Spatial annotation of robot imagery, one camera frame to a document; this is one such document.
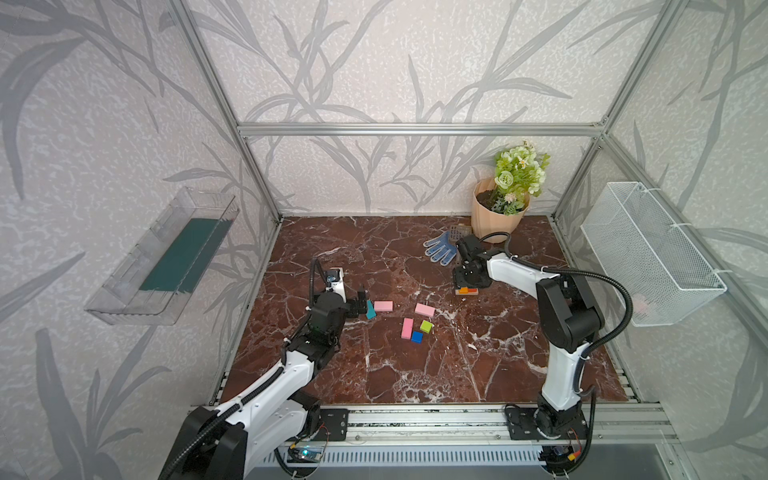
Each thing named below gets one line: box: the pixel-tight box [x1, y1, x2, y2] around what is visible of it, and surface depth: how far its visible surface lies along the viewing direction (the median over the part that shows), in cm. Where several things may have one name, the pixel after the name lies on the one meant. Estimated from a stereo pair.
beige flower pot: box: [471, 178, 531, 244], surface depth 104 cm
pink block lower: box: [401, 317, 414, 340], surface depth 91 cm
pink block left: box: [374, 300, 394, 312], surface depth 96 cm
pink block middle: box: [415, 302, 436, 318], surface depth 96 cm
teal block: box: [366, 300, 377, 320], surface depth 95 cm
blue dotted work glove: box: [423, 230, 457, 267], surface depth 113 cm
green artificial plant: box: [490, 141, 551, 216], surface depth 97 cm
